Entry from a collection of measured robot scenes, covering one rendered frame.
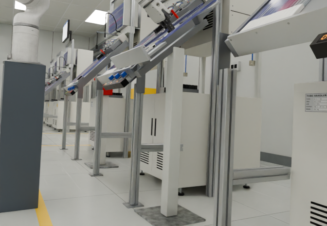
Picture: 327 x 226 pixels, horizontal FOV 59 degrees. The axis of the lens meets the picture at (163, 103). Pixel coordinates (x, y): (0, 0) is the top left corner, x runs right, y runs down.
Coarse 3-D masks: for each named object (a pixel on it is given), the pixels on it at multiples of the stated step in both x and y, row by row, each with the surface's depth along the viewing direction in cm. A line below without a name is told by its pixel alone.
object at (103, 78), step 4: (124, 68) 165; (128, 68) 158; (112, 72) 182; (116, 72) 176; (120, 72) 172; (128, 72) 162; (132, 72) 158; (100, 76) 206; (104, 76) 199; (108, 76) 193; (120, 76) 177; (128, 76) 167; (132, 76) 162; (100, 80) 213; (104, 80) 206; (108, 80) 199; (104, 84) 213
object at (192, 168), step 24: (144, 96) 217; (192, 96) 173; (144, 120) 214; (192, 120) 173; (240, 120) 191; (192, 144) 173; (240, 144) 191; (144, 168) 210; (192, 168) 173; (240, 168) 190
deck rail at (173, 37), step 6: (210, 0) 179; (204, 12) 177; (186, 24) 171; (192, 24) 173; (180, 30) 169; (186, 30) 171; (174, 36) 167; (180, 36) 169; (162, 42) 164; (168, 42) 165; (162, 48) 164; (156, 54) 162
